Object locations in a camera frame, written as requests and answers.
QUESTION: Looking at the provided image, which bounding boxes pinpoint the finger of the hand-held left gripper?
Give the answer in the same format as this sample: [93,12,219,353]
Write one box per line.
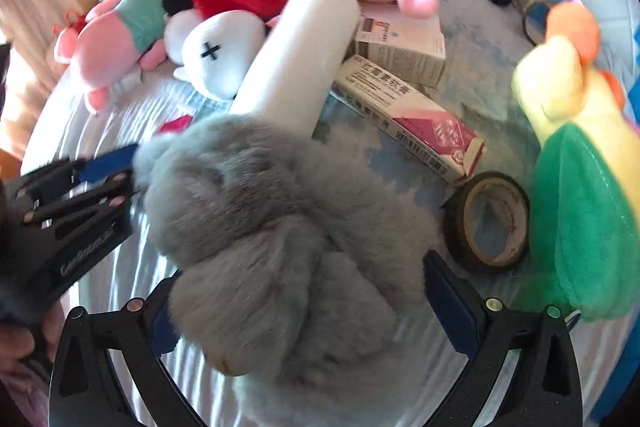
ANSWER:
[12,144,140,202]
[22,172,135,240]

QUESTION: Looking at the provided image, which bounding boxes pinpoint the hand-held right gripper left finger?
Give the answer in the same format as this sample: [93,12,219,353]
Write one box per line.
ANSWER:
[49,274,206,427]

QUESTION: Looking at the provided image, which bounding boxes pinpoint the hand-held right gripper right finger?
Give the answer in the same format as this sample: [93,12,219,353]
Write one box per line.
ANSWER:
[422,252,583,427]

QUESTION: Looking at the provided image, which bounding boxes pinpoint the grey furry plush toy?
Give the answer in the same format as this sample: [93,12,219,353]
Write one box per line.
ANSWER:
[132,112,446,427]

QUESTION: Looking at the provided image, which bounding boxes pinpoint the person's left forearm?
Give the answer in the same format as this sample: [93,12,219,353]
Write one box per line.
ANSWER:
[0,369,51,427]

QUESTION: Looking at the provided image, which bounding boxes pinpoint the person's left hand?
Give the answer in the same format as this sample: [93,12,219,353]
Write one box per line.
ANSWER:
[0,307,61,375]

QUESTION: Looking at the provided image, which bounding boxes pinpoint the small pink packet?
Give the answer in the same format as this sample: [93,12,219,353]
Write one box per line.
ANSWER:
[157,114,196,138]

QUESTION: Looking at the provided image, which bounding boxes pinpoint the black tape roll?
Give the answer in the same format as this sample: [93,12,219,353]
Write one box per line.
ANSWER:
[441,172,532,273]

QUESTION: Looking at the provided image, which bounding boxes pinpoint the striped bed sheet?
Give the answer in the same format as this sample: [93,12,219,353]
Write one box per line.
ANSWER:
[20,0,640,427]

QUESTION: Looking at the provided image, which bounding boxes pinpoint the sheer curtain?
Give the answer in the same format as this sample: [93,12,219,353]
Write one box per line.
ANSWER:
[0,0,66,158]

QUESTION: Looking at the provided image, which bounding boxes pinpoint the pig plush in green dress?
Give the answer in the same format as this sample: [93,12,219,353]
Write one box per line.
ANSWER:
[52,0,193,115]

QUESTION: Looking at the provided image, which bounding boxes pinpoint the white rabbit plush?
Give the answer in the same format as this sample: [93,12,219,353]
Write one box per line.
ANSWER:
[162,0,268,100]

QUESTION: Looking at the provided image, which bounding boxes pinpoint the green and yellow plush toy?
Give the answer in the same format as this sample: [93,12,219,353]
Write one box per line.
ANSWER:
[511,2,640,323]

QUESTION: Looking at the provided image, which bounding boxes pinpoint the pink and white medicine box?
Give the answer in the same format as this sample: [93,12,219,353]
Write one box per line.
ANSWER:
[330,55,487,186]

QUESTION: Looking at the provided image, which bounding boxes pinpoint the white plastic cylinder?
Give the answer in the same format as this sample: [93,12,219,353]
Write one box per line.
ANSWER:
[230,0,361,140]

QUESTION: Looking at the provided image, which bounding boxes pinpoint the white and grey medicine box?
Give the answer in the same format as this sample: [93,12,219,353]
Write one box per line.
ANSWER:
[350,2,447,88]

